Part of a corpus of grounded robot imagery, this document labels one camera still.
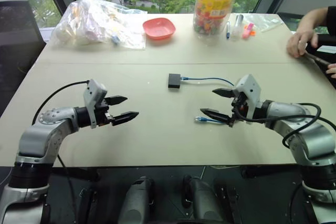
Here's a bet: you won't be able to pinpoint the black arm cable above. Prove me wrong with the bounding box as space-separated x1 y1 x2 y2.
31 80 90 125
235 102 336 148

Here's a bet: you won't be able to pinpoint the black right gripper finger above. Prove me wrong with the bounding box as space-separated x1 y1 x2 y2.
212 88 234 99
199 108 233 122

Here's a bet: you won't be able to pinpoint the person's bare hand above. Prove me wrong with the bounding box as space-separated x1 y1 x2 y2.
286 30 319 59

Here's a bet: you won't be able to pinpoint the pink plastic bowl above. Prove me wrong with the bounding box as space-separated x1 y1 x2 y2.
142 17 176 41

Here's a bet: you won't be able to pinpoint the small clear plastic bag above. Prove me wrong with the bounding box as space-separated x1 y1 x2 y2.
243 14 285 33

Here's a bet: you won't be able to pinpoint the person's fingertips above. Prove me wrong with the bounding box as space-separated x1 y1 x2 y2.
325 63 336 79

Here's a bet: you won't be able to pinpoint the pink highlighter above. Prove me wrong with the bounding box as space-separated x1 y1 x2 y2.
242 23 254 39

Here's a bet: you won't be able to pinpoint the clear plastic bag of items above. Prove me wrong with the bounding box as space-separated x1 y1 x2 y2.
50 0 148 51

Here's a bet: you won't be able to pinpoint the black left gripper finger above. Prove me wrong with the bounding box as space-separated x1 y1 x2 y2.
110 111 140 126
104 95 129 106

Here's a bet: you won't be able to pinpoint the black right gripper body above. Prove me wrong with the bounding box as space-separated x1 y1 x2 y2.
227 91 249 128

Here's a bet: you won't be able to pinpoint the grey robot left leg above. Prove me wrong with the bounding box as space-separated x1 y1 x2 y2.
117 176 155 224

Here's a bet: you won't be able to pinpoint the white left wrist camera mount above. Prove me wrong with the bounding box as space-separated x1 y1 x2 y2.
83 79 108 130

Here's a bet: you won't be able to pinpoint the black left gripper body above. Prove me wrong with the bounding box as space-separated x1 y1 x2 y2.
93 98 114 127

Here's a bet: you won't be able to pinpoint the blue Ethernet cable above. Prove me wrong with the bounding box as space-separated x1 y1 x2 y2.
180 76 235 125

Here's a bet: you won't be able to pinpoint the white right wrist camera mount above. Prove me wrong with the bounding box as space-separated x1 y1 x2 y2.
233 73 263 120

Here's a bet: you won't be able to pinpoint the grey robot leg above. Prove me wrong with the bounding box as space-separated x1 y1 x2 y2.
183 174 226 224
117 176 155 224

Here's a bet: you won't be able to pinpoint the clear marker pen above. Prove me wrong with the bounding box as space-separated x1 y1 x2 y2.
231 14 244 41

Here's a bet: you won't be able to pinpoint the grey robot right leg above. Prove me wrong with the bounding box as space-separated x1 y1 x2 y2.
183 174 226 224

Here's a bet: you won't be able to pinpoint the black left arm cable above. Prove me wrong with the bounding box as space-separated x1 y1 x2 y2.
31 80 90 125

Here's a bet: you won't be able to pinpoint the small black adapter box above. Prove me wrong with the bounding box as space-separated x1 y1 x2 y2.
167 73 182 91

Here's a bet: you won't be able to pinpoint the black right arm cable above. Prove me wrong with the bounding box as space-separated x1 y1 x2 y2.
235 102 336 148

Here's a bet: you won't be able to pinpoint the large candy jar orange lid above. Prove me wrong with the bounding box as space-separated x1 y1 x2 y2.
193 0 239 46

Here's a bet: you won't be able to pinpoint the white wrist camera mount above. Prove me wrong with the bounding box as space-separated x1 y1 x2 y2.
83 79 108 130
233 73 263 120

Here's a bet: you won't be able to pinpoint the dark brown stick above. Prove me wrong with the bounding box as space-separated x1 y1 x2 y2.
303 51 331 69

